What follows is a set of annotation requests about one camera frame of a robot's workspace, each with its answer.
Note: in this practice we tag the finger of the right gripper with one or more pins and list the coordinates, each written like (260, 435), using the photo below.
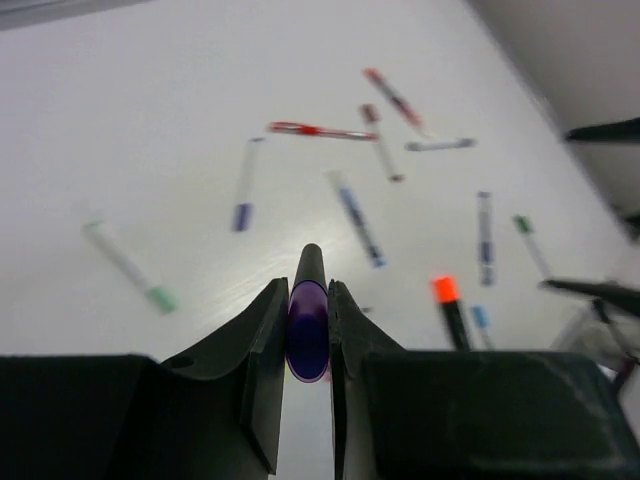
(618, 296)
(622, 132)

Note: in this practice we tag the red clear pen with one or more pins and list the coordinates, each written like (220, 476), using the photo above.
(399, 103)

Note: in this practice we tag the orange cap black highlighter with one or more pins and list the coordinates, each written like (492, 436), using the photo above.
(447, 297)

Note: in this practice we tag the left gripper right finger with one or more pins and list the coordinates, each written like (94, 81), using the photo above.
(411, 414)

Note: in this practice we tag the dark red cap marker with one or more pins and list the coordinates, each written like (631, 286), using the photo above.
(372, 121)

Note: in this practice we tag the green cap white marker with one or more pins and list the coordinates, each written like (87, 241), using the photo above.
(526, 231)

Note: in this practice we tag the blue clear pen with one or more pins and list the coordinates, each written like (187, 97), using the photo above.
(357, 218)

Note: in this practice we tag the light blue cap marker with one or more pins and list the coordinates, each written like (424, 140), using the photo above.
(482, 323)

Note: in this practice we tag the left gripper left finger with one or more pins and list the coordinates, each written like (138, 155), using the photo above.
(211, 411)

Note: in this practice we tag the dark blue pen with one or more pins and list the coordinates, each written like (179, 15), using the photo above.
(486, 255)

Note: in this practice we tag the purple cap black highlighter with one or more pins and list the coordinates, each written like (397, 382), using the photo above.
(306, 334)

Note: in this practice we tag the red gel pen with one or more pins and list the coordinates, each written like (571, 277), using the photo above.
(301, 129)

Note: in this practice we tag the mint cap white marker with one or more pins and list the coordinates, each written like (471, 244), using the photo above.
(110, 244)

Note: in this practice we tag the purple cap white marker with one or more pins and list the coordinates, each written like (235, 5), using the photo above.
(243, 207)

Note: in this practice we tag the grey cap white marker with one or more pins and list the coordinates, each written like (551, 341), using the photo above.
(439, 144)

